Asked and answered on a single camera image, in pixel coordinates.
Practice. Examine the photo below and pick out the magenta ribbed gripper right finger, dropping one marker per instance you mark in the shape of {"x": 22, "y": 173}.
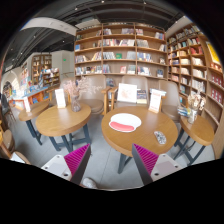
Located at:
{"x": 152, "y": 166}

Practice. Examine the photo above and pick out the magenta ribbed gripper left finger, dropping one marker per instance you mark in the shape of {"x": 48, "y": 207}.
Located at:
{"x": 70, "y": 167}

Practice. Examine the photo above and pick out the white and red mouse pad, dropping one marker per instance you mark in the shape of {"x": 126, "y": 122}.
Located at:
{"x": 125, "y": 122}

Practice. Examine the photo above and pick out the round wooden left table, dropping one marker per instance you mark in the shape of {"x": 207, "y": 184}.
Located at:
{"x": 58, "y": 124}

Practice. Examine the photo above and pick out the round wooden centre table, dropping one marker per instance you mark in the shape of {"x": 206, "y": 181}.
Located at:
{"x": 143, "y": 135}

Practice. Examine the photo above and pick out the beige armchair right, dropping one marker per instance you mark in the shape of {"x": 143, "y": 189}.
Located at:
{"x": 171, "y": 102}

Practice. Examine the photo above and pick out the beige armchair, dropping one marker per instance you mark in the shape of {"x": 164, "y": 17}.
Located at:
{"x": 139, "y": 81}
{"x": 97, "y": 96}
{"x": 171, "y": 102}

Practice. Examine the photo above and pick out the round wooden right table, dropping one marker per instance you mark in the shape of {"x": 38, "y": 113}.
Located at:
{"x": 200, "y": 132}

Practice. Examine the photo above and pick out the stack of books right table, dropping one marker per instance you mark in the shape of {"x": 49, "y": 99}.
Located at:
{"x": 183, "y": 111}

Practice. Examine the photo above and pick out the white table sign centre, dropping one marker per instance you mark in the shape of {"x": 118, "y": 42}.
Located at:
{"x": 155, "y": 100}

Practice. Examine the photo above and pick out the white table sign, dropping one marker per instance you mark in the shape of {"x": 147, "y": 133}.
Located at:
{"x": 155, "y": 100}
{"x": 27, "y": 105}
{"x": 60, "y": 98}

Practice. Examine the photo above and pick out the round wooden far-left table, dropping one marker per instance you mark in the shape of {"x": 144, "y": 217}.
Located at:
{"x": 36, "y": 110}

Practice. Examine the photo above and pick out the stack of books on chair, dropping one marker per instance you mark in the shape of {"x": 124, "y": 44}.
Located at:
{"x": 141, "y": 97}

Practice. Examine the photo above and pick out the white poster on chair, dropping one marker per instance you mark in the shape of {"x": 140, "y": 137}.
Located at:
{"x": 127, "y": 93}

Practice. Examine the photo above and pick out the wooden chair at left edge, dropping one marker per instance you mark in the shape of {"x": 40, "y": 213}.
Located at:
{"x": 7, "y": 148}

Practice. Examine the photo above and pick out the beige armchair left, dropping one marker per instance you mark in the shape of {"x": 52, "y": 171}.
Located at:
{"x": 97, "y": 96}

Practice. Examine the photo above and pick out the glass vase with dried flowers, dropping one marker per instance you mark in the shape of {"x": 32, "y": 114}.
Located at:
{"x": 74, "y": 88}

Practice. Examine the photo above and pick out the white table sign far left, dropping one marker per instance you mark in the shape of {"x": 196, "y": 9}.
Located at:
{"x": 27, "y": 105}

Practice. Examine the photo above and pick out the book display table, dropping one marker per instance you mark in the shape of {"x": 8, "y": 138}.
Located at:
{"x": 33, "y": 97}

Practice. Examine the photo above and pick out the small vase with dried flowers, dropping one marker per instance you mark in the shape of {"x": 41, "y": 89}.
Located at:
{"x": 196, "y": 103}

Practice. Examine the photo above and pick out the beige armchair centre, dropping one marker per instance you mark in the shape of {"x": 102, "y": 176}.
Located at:
{"x": 139, "y": 81}

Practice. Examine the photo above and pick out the wooden far-left bookshelf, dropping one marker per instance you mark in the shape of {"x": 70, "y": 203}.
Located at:
{"x": 40, "y": 62}

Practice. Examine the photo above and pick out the wooden right bookshelf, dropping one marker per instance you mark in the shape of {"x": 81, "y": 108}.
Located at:
{"x": 193, "y": 65}

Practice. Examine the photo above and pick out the large wooden back bookshelf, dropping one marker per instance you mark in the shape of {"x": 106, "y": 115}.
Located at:
{"x": 121, "y": 49}

